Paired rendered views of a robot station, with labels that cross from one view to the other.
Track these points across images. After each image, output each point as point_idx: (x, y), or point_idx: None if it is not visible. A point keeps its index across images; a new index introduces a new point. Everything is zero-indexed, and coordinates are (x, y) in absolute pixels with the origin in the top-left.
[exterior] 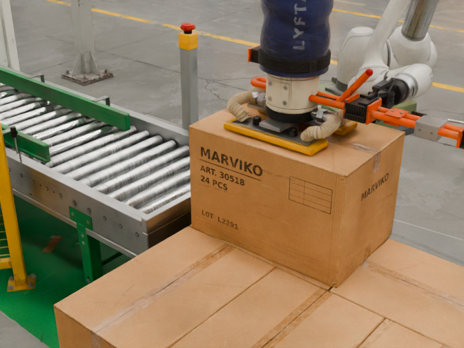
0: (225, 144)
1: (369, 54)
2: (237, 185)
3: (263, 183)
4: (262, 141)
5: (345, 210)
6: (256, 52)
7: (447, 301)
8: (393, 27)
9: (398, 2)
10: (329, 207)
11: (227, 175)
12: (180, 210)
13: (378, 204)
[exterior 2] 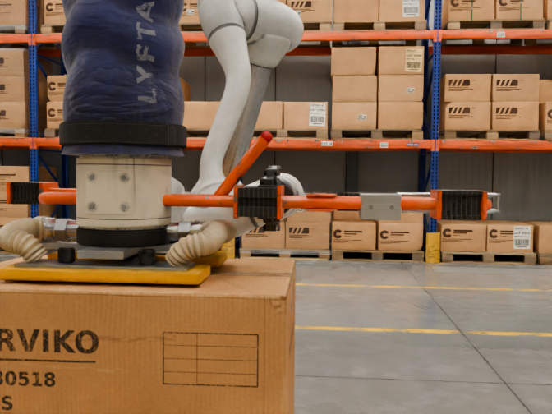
0: (6, 305)
1: (208, 171)
2: (39, 389)
3: (101, 365)
4: (87, 285)
5: (286, 370)
6: (22, 187)
7: None
8: (232, 135)
9: (235, 99)
10: (253, 373)
11: (12, 374)
12: None
13: (292, 376)
